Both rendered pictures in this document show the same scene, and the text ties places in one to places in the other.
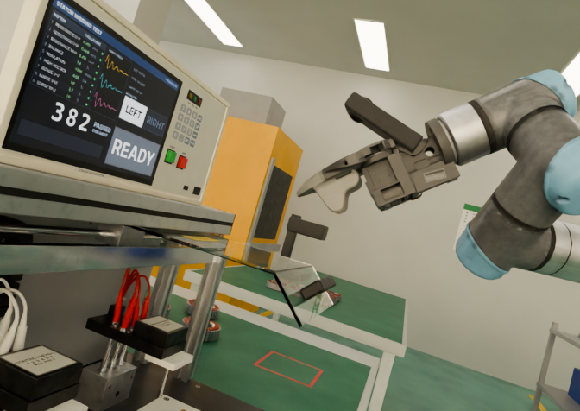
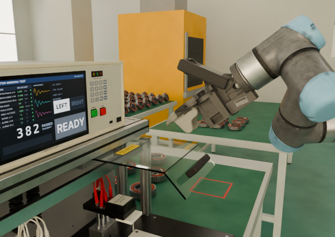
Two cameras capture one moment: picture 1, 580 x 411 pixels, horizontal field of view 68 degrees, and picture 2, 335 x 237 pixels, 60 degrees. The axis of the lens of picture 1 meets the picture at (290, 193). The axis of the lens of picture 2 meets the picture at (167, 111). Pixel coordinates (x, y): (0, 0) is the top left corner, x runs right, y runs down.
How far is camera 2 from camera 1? 0.23 m
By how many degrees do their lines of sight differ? 16
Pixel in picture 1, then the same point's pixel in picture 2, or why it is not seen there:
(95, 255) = (68, 189)
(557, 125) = (304, 66)
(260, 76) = not seen: outside the picture
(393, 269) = not seen: hidden behind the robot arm
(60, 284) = not seen: hidden behind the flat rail
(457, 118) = (245, 65)
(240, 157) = (164, 38)
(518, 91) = (281, 39)
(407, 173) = (223, 106)
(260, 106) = not seen: outside the picture
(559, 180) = (306, 108)
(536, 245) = (313, 132)
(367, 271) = (270, 87)
